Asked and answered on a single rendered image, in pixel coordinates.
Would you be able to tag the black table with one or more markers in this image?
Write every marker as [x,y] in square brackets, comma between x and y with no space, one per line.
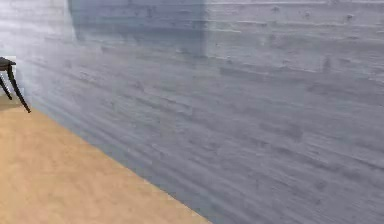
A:
[11,76]

